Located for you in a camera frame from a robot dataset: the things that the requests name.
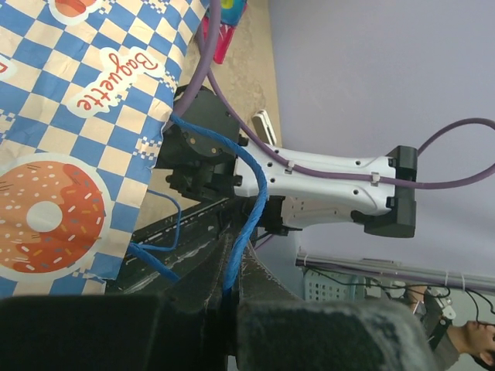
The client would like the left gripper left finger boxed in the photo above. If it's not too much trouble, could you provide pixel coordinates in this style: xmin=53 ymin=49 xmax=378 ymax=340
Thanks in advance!
xmin=1 ymin=234 xmax=230 ymax=370

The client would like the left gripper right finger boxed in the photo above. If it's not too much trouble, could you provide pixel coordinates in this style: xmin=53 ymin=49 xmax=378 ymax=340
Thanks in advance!
xmin=235 ymin=247 xmax=436 ymax=370

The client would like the blue checkered paper bag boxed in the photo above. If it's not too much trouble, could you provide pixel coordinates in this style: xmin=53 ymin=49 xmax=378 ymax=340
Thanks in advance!
xmin=1 ymin=1 xmax=210 ymax=298

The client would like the pink REAL crisps bag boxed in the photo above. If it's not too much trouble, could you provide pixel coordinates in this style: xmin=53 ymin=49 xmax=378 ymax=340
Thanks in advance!
xmin=213 ymin=23 xmax=235 ymax=65

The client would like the blue fruit sweets bag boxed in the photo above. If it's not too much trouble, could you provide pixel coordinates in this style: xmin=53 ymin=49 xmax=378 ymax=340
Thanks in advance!
xmin=220 ymin=0 xmax=247 ymax=27

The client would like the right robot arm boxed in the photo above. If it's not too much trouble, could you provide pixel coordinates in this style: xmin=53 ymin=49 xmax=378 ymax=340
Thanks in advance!
xmin=156 ymin=87 xmax=418 ymax=238

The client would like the white plastic crate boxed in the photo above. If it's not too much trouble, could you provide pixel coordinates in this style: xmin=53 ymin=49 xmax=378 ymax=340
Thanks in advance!
xmin=303 ymin=269 xmax=366 ymax=302

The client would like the person in background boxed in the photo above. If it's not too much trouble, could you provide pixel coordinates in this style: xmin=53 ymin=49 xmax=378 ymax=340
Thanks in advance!
xmin=403 ymin=286 xmax=494 ymax=370

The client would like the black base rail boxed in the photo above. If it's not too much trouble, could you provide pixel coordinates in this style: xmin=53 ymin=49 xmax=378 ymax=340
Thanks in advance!
xmin=105 ymin=198 xmax=247 ymax=294

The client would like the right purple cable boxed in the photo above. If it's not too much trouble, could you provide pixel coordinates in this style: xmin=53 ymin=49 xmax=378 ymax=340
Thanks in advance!
xmin=169 ymin=0 xmax=495 ymax=190

